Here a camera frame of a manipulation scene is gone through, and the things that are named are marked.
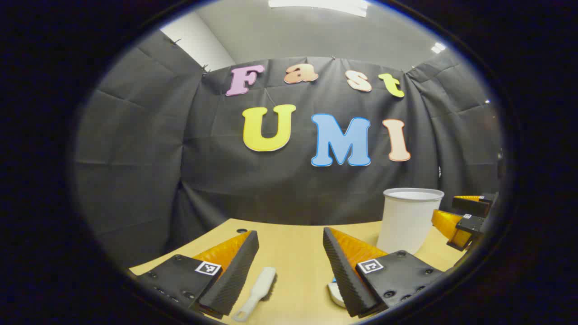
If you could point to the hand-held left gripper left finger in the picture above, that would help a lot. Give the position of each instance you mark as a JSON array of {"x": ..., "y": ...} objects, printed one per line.
[{"x": 235, "y": 275}]

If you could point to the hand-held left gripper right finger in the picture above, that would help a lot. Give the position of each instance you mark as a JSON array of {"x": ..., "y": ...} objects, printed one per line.
[{"x": 343, "y": 275}]

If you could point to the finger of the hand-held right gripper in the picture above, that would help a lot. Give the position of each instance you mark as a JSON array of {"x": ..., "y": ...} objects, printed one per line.
[
  {"x": 472, "y": 205},
  {"x": 451, "y": 223}
]

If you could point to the white dustpan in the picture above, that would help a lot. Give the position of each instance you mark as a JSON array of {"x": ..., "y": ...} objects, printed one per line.
[{"x": 336, "y": 295}]

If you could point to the small white broom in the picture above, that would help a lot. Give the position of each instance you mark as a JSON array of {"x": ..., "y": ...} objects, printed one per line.
[{"x": 262, "y": 284}]

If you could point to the white garbage bin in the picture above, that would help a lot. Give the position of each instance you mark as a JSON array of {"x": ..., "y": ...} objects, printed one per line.
[{"x": 406, "y": 221}]

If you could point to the black backdrop cloth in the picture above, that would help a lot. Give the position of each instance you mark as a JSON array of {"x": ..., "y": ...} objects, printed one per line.
[{"x": 271, "y": 189}]

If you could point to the small ceiling light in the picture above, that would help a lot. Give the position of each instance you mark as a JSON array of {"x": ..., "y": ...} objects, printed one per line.
[{"x": 438, "y": 47}]

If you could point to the long ceiling light panel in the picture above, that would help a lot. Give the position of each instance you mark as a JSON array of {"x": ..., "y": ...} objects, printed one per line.
[{"x": 316, "y": 5}]

